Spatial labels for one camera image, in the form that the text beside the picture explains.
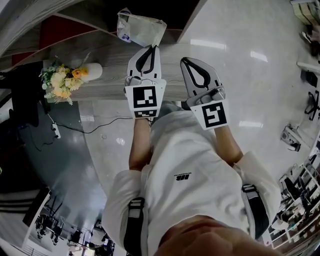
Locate small black box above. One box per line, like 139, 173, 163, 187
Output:
300, 69, 319, 88

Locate white power strip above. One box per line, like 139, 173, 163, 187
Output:
50, 122, 62, 140

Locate white metal rack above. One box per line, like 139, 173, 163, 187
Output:
268, 146, 320, 249

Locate stack of pale yellow boxes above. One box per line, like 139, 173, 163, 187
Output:
291, 0, 316, 25

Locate black chair base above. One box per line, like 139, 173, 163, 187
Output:
304, 89, 320, 122

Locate person's grey trousers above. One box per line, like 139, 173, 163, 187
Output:
156, 99, 194, 121

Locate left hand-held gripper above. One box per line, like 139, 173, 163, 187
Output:
123, 44, 168, 120

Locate grey wooden desk shelf unit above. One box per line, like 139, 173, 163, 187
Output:
0, 0, 209, 69

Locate grey wooden desk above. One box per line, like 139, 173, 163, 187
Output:
41, 41, 199, 101

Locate black shoulder strap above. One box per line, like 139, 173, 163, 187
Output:
124, 196, 146, 254
240, 183, 271, 240

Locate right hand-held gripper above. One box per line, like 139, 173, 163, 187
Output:
179, 57, 229, 132

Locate black power cable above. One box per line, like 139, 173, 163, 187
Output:
26, 99, 134, 153

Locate white vase with yellow flowers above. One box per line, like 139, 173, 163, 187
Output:
39, 51, 104, 106

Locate clear plastic bag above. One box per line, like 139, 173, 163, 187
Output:
116, 7, 168, 48

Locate grey floor device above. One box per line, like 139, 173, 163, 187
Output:
279, 124, 303, 153

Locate person's left forearm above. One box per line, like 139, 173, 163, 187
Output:
128, 116, 153, 173

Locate black office chair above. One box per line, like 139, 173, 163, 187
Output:
0, 60, 51, 126

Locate person's white shirt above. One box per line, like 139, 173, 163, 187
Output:
100, 109, 281, 256

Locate white plastic bar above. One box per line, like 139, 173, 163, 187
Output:
296, 60, 320, 73

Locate person's right forearm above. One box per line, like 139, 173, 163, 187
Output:
213, 124, 244, 166

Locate person's chin and neck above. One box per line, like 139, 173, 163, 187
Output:
153, 215, 276, 256

